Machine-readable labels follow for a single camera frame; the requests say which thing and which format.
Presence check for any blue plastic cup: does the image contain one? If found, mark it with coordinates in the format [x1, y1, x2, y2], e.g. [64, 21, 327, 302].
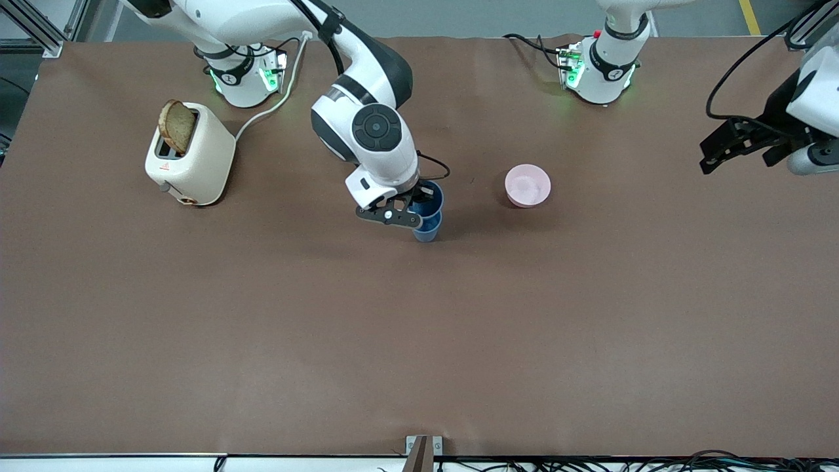
[408, 180, 446, 222]
[413, 211, 444, 244]

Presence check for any pink bowl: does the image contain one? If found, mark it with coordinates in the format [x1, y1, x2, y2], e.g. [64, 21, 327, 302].
[504, 164, 552, 208]

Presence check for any cream white toaster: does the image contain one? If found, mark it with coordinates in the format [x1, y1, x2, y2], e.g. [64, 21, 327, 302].
[144, 102, 237, 207]

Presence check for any brown bread slice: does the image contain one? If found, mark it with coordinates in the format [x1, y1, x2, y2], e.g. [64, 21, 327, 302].
[158, 99, 197, 155]

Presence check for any small aluminium corner bracket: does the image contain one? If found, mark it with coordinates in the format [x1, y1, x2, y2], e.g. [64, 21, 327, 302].
[783, 23, 815, 51]

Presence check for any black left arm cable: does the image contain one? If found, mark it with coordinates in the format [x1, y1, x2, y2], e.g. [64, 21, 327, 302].
[707, 0, 827, 128]

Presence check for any white toaster power cable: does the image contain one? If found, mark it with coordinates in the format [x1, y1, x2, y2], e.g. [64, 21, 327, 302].
[235, 29, 313, 142]

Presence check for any black arm base cable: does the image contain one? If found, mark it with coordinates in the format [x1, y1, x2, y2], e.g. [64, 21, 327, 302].
[503, 33, 566, 70]

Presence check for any metal table edge bracket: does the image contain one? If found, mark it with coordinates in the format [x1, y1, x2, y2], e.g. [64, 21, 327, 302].
[405, 435, 444, 472]

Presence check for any black cable bundle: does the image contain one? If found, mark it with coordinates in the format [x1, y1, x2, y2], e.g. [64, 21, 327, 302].
[433, 449, 839, 472]

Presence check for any aluminium frame profile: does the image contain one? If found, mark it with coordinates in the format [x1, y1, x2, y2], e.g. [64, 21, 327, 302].
[0, 0, 89, 60]

